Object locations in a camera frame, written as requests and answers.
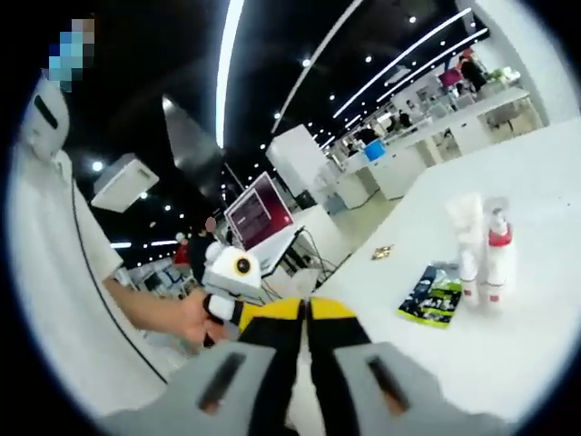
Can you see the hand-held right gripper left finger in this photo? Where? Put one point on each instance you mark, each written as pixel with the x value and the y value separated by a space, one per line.
pixel 181 399

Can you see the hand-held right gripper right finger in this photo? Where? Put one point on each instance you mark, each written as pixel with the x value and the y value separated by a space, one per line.
pixel 408 409

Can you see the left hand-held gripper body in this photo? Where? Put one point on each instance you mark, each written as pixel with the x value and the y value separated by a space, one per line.
pixel 224 272

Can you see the green black face mask packet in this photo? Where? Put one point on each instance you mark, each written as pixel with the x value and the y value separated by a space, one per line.
pixel 431 295

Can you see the small skincare bottle red square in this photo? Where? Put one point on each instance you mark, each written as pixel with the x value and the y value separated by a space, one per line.
pixel 470 290
pixel 494 297

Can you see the white skincare bottle red collar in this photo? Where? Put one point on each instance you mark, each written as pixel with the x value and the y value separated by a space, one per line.
pixel 501 254

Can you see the white skincare tube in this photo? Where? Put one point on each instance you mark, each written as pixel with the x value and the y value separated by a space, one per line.
pixel 465 218

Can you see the person's left hand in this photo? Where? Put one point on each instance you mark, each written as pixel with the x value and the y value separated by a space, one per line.
pixel 193 318

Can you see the white standing desk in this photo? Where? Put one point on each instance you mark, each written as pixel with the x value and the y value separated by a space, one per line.
pixel 286 243

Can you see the red screen monitor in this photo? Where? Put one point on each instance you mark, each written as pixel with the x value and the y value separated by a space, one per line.
pixel 261 213

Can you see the ceiling air conditioner unit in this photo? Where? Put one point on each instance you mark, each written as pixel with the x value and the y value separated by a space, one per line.
pixel 125 184

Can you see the gold foil sachet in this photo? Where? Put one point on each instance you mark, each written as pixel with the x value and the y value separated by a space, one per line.
pixel 382 252

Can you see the person in white shirt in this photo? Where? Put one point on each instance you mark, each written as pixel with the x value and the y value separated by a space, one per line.
pixel 54 272

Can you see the blue bin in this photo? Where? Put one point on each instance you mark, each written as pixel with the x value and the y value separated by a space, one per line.
pixel 376 151

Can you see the white worn device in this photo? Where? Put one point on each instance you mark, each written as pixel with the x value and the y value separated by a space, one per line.
pixel 45 118

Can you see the white office desk row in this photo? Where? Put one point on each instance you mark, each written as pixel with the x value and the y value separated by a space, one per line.
pixel 458 122

